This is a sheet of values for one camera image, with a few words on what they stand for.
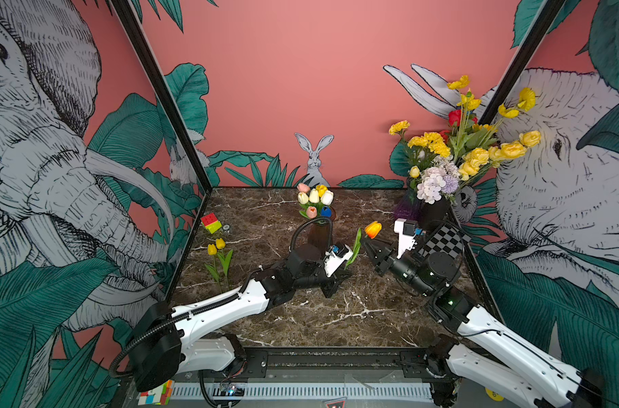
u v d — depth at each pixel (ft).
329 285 2.11
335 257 2.05
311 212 2.40
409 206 3.31
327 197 2.46
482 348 1.64
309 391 2.43
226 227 3.49
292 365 2.46
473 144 2.87
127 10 2.28
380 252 1.98
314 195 2.55
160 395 2.12
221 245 3.23
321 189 2.52
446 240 3.27
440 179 2.67
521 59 2.56
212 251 3.19
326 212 2.41
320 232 2.90
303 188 2.70
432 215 3.36
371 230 2.05
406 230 1.89
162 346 1.29
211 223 3.33
